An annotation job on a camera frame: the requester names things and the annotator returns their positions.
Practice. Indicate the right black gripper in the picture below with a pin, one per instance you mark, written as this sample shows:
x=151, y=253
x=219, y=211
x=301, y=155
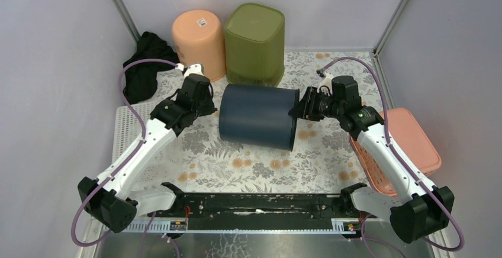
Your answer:
x=298, y=111

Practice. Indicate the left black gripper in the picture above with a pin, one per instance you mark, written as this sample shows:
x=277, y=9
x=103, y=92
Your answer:
x=205, y=102

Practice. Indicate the dark blue round bin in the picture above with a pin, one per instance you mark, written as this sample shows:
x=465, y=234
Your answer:
x=259, y=116

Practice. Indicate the orange round bucket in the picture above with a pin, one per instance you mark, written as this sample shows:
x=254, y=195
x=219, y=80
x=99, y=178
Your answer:
x=198, y=38

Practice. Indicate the white plastic basket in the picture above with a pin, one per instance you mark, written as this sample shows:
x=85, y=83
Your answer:
x=129, y=130

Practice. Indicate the green mesh waste bin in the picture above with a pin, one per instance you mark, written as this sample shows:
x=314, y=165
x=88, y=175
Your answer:
x=254, y=38

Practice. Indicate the pink plastic basket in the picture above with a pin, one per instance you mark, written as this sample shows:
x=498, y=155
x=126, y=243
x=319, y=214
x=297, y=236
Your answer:
x=412, y=140

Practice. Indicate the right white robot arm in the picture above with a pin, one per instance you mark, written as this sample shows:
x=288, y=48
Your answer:
x=420, y=207

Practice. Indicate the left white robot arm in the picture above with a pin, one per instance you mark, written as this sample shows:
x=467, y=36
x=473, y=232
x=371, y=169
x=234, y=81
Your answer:
x=110, y=197

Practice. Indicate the floral table mat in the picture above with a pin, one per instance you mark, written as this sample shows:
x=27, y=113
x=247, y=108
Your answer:
x=322, y=160

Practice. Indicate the black cloth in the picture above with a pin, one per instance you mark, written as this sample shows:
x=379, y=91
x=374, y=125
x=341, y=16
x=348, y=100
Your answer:
x=141, y=79

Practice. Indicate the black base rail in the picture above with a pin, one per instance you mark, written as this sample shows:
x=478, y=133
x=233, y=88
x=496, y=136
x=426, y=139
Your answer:
x=260, y=211

